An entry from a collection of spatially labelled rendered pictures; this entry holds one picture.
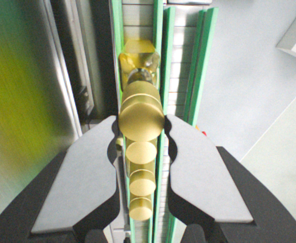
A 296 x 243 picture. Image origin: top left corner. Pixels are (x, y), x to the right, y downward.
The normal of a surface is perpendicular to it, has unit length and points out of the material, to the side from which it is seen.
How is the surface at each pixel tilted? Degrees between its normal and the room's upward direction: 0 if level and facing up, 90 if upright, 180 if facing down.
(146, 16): 0
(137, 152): 0
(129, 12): 0
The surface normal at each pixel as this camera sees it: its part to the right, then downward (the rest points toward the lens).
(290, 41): -0.94, -0.26
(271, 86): 0.05, 0.52
